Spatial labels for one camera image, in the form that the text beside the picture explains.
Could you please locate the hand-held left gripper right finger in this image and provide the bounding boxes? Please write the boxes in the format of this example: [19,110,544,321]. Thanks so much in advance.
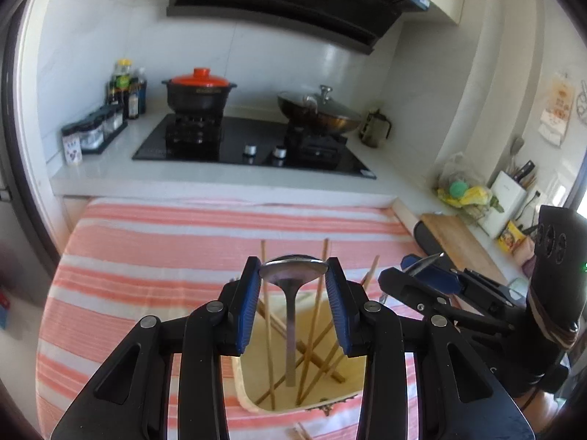
[325,257,536,440]

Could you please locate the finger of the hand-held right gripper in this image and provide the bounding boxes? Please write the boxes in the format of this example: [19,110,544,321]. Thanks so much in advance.
[399,253,527,313]
[378,267,517,337]

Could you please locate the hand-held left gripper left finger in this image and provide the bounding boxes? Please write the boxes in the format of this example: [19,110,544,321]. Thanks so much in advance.
[50,256,263,440]

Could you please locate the small steel spoon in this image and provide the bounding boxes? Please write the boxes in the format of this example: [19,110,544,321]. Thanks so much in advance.
[410,252,445,278]

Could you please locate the bunch of wooden chopsticks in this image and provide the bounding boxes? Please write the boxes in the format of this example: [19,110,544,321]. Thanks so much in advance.
[254,237,381,411]

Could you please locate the large steel spoon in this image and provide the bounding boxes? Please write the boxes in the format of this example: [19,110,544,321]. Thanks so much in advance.
[258,254,329,388]

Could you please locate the white ribbed utensil holder box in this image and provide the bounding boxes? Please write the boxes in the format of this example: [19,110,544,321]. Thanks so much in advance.
[229,279,374,415]

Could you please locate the person's right forearm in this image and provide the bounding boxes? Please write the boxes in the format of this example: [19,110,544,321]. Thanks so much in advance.
[523,389,566,428]

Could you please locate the wooden cutting board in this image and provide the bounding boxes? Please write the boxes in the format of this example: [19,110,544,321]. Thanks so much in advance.
[419,213,507,285]

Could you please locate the dark grey mat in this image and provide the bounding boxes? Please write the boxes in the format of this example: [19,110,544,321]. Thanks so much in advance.
[413,220,442,256]

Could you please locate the yellow snack packet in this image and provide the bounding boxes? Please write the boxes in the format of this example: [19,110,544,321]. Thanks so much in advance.
[497,220,526,253]

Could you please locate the plastic bags of groceries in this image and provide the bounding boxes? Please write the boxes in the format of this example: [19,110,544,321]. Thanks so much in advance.
[435,152,503,214]

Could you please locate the white knife block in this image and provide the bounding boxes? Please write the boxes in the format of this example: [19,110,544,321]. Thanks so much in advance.
[477,169,535,239]

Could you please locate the pink white striped tablecloth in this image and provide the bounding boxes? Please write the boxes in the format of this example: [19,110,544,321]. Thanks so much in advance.
[34,197,441,440]

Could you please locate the hanging grey spatula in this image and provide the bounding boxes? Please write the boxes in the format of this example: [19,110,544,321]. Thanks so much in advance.
[508,136,526,171]

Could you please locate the dark glass pitcher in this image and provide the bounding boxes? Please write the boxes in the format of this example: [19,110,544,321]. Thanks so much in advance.
[360,109,391,148]

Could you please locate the black gas stove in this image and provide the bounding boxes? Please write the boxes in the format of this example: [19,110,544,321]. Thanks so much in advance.
[132,112,377,179]

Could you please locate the black wok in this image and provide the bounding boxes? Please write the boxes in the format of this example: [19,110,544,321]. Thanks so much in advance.
[276,91,363,135]

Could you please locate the glass wok lid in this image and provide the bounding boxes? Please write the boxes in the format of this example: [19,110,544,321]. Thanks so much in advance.
[280,85,361,120]

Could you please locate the black clay pot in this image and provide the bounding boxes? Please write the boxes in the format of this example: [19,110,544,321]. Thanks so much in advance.
[161,80,238,113]

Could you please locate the small printed box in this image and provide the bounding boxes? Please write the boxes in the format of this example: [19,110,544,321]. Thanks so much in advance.
[64,140,84,166]

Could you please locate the small dark sauce bottle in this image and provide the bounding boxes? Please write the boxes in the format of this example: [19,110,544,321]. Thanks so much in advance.
[127,83,141,120]

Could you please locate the spice jar rack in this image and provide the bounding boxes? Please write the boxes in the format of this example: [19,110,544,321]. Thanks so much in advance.
[61,104,128,154]

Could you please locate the red pot lid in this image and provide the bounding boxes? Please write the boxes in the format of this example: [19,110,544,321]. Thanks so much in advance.
[172,68,227,88]

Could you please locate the blue box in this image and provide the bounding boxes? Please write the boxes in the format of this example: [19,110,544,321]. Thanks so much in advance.
[0,284,12,331]

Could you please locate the yellow-capped sauce bottle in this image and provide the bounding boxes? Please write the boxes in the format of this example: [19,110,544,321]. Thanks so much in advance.
[112,59,135,106]

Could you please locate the black range hood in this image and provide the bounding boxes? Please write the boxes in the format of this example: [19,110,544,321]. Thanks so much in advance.
[166,0,432,53]

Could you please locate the black-handled kitchen knives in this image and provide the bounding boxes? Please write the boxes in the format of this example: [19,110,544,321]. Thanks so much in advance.
[511,159,537,191]

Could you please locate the wall calendar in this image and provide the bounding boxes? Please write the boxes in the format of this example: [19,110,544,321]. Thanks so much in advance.
[539,72,577,147]

